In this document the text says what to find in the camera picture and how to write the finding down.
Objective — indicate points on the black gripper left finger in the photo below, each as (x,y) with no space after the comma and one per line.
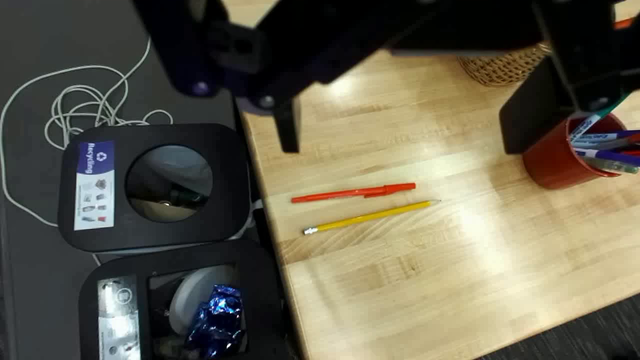
(286,127)

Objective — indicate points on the black recycling bin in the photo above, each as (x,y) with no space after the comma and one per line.
(227,200)

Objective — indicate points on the blue foil wrapper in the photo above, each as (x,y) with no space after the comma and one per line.
(216,320)

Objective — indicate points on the red cup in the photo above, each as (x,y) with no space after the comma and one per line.
(552,162)

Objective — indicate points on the blue marker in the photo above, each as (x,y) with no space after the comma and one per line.
(613,160)
(613,139)

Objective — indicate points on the yellow pencil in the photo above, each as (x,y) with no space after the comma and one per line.
(366,216)

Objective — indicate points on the black trash bin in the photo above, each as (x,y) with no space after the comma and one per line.
(267,287)

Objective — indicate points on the white bowl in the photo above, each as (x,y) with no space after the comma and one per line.
(190,292)

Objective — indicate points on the wicker basket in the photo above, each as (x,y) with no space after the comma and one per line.
(496,71)

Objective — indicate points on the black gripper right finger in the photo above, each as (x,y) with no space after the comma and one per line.
(533,112)

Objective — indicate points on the red pen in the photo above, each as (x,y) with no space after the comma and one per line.
(352,193)

